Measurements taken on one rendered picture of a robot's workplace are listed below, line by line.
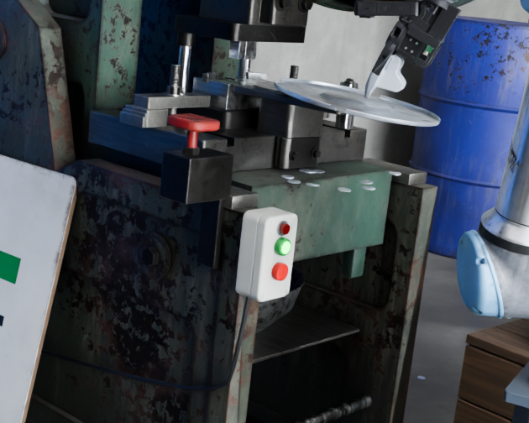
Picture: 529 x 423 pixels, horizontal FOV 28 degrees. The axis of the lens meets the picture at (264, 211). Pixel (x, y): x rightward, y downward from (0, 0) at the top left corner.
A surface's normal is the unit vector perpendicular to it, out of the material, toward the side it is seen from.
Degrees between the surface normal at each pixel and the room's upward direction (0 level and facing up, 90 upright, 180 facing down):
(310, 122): 90
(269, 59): 90
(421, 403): 0
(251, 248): 90
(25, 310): 78
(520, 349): 0
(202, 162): 90
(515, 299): 107
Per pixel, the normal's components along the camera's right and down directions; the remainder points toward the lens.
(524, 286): 0.07, 0.39
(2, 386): -0.59, -0.09
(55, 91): 0.73, -0.05
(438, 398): 0.11, -0.97
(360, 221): 0.73, 0.23
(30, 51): -0.67, 0.10
